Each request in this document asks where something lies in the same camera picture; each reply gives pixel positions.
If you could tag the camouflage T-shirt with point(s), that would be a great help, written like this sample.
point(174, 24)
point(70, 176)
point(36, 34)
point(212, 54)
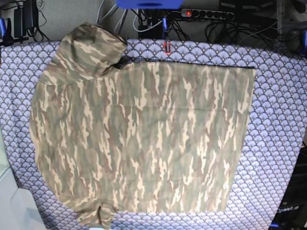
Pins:
point(147, 137)

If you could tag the red and black clamp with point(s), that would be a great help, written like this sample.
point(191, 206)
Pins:
point(167, 46)

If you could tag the black power strip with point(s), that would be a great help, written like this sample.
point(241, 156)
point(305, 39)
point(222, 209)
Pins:
point(207, 14)

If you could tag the purple fan-pattern tablecloth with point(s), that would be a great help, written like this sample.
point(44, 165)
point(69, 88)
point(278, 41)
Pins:
point(277, 125)

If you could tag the black power adapter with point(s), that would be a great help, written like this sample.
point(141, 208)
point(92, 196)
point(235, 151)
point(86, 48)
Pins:
point(25, 18)

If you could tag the light grey plastic furniture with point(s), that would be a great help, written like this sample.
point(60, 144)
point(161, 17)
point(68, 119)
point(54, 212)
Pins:
point(18, 210)

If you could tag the black OpenArm base box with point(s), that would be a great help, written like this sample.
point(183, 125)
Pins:
point(292, 212)

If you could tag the blue clamp handle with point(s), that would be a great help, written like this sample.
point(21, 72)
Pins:
point(164, 26)

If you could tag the blue mount bracket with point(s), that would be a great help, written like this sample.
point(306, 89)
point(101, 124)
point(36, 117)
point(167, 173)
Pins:
point(149, 4)

